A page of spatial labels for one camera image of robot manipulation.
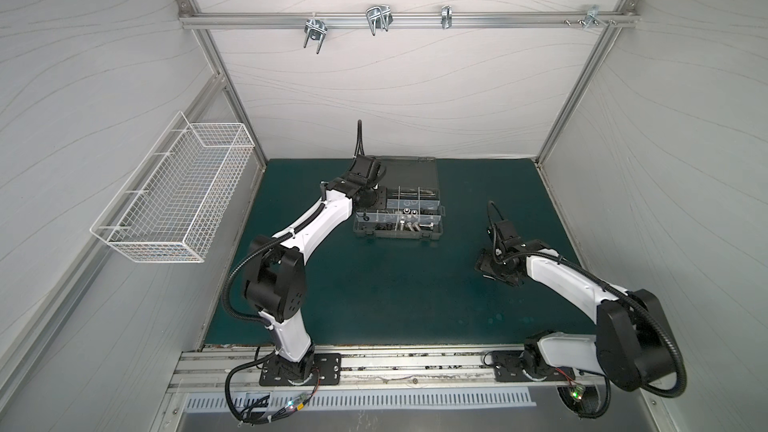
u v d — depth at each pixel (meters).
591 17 0.77
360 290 0.92
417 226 0.99
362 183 0.68
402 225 0.99
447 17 0.78
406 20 0.80
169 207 0.68
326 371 0.74
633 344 0.42
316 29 0.79
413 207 1.04
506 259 0.63
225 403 0.66
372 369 0.75
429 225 0.99
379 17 0.77
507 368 0.73
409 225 0.99
